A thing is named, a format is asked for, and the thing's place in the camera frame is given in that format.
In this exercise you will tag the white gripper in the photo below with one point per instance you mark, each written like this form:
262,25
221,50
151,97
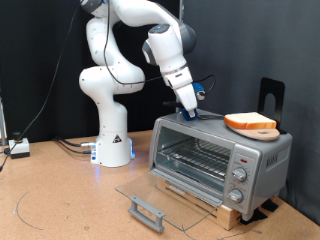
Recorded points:
181,85

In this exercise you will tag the black slotted spatula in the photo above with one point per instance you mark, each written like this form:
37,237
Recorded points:
171,104

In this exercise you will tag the toy bread slice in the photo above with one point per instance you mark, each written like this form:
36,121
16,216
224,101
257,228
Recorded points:
250,120

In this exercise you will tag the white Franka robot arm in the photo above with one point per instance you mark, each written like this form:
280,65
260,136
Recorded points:
113,146

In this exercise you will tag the metal oven rack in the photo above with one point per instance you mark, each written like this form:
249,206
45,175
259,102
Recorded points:
200,160

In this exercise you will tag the silver oven knob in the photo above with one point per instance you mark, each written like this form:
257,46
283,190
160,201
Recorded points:
240,174
235,195

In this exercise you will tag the silver toaster oven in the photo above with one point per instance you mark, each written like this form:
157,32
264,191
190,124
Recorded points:
273,166

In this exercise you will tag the round wooden cutting board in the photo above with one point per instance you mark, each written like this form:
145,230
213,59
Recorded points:
263,135

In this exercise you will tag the black metal bookend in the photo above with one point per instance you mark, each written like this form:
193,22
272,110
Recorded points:
265,86

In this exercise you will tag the aluminium vertical pole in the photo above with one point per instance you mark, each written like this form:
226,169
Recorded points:
182,10

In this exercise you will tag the wooden pallet base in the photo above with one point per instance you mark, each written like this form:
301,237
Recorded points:
230,216

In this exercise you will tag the black foam pad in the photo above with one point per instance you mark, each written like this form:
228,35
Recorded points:
255,216
270,205

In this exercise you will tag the grey emergency stop box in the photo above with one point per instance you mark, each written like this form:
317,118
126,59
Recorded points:
20,146

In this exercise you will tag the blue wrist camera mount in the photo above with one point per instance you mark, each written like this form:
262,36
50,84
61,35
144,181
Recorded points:
198,88

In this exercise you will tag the metal stand post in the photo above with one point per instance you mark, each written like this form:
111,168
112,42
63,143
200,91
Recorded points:
2,123

